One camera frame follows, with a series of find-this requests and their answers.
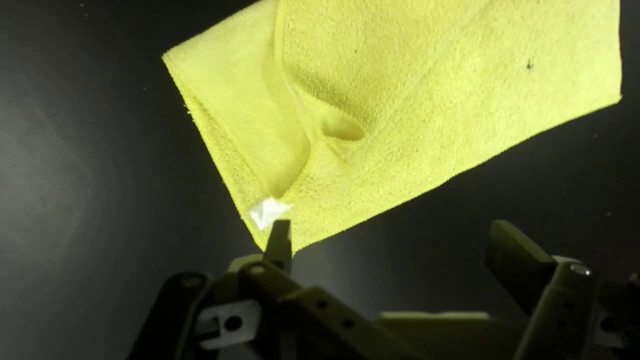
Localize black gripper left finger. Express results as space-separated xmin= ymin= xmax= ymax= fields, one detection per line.
xmin=128 ymin=217 xmax=429 ymax=360

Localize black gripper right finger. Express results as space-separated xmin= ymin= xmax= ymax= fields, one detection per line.
xmin=485 ymin=217 xmax=640 ymax=360

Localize yellow cloth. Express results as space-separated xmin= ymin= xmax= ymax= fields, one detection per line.
xmin=160 ymin=0 xmax=627 ymax=255

